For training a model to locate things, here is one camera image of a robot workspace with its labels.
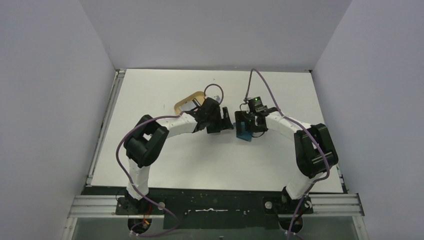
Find blue card holder wallet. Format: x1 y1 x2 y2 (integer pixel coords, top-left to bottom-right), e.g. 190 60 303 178
233 122 253 142

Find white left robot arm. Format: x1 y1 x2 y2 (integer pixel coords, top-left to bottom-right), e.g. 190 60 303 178
123 97 234 201

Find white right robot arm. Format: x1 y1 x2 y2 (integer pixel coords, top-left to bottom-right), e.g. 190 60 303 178
234 107 339 201

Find beige oval tray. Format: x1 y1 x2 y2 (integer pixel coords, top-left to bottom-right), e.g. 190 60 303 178
174 91 205 115

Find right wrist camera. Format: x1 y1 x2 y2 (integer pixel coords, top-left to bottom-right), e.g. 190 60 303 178
247 96 264 112

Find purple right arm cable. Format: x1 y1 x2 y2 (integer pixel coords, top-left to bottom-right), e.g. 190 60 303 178
244 68 331 240

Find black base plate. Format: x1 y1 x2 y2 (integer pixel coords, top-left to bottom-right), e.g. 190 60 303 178
81 186 314 231

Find aluminium frame rail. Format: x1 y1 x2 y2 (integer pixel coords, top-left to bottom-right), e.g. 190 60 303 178
68 194 365 219

